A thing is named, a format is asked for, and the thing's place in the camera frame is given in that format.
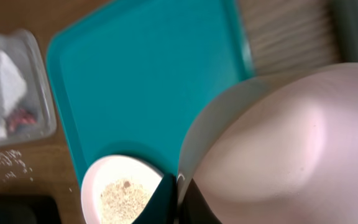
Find grey dishwasher rack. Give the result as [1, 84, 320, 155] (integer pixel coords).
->
[331, 0, 358, 62]

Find black tray bin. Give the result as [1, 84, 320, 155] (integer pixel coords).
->
[0, 195, 62, 224]

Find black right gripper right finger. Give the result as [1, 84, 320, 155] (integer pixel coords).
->
[178, 179, 221, 224]

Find clear plastic bin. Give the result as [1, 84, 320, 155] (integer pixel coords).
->
[0, 30, 57, 146]

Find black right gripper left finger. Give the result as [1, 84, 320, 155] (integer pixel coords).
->
[133, 174, 177, 224]

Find white plate with crumbs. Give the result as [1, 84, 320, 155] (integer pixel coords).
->
[81, 155, 163, 224]

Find teal plastic tray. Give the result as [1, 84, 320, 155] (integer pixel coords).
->
[46, 0, 254, 181]

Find red snack wrapper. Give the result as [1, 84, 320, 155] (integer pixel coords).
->
[6, 108, 36, 133]

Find pink small bowl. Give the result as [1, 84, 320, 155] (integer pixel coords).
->
[177, 63, 358, 223]

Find scattered rice grains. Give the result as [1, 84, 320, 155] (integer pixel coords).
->
[0, 149, 34, 183]

